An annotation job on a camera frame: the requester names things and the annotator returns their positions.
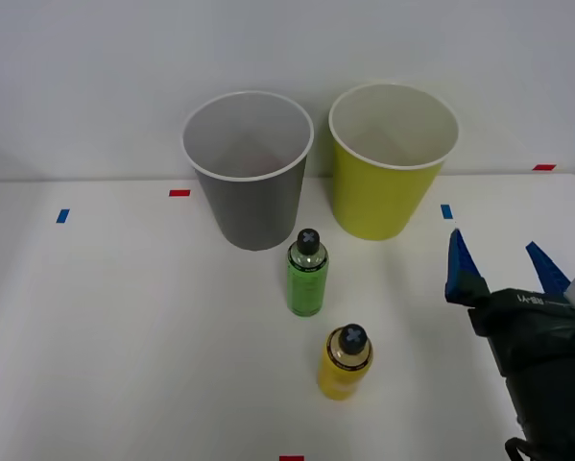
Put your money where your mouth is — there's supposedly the grey plastic waste bin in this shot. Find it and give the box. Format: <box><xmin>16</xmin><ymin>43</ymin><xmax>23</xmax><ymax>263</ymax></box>
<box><xmin>180</xmin><ymin>89</ymin><xmax>316</xmax><ymax>253</ymax></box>

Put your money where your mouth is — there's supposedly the yellow plastic bottle black cap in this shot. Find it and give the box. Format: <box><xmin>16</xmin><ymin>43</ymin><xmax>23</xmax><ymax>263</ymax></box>
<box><xmin>316</xmin><ymin>323</ymin><xmax>374</xmax><ymax>402</ymax></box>

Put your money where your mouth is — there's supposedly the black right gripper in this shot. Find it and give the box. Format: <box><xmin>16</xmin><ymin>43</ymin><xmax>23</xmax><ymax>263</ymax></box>
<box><xmin>443</xmin><ymin>228</ymin><xmax>575</xmax><ymax>378</ymax></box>

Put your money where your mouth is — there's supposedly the green plastic bottle black cap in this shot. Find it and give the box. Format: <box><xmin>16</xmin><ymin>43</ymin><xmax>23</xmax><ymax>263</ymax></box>
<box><xmin>285</xmin><ymin>228</ymin><xmax>331</xmax><ymax>318</ymax></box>

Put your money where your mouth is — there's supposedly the yellow-green plastic waste bin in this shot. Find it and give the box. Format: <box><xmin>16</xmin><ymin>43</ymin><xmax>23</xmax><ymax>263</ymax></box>
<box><xmin>327</xmin><ymin>83</ymin><xmax>461</xmax><ymax>242</ymax></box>

